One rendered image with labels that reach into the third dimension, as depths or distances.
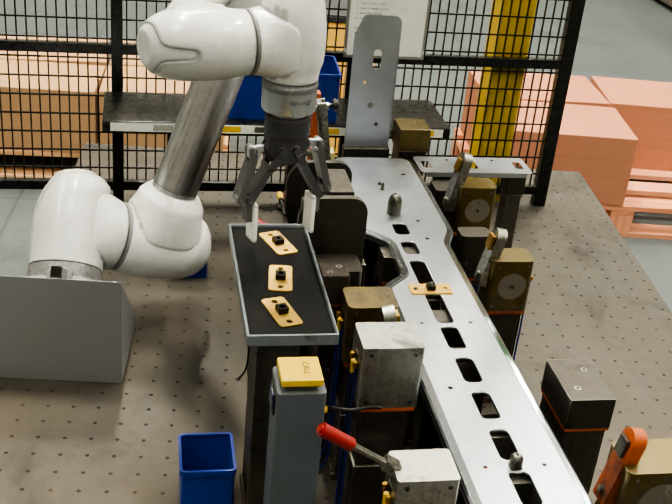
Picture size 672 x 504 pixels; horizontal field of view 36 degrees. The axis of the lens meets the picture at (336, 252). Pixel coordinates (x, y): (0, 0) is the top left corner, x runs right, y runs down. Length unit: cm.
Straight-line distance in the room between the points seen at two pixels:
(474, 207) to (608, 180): 230
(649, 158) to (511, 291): 313
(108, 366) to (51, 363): 12
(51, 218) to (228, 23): 81
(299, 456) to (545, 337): 114
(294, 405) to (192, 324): 99
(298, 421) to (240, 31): 58
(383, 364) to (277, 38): 53
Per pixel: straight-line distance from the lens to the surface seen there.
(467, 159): 239
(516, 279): 213
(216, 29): 157
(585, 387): 179
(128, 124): 267
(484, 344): 190
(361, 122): 266
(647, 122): 513
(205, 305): 251
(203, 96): 223
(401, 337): 167
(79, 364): 223
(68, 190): 226
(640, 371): 251
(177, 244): 231
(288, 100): 165
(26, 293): 216
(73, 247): 222
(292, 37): 161
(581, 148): 459
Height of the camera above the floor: 199
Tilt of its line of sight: 28 degrees down
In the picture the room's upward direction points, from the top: 6 degrees clockwise
